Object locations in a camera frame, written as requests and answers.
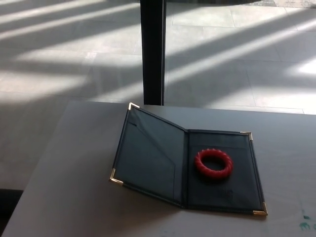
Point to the black USC diary folder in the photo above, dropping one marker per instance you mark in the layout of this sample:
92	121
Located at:
172	163

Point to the black vertical window post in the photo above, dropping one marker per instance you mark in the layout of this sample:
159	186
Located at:
153	51

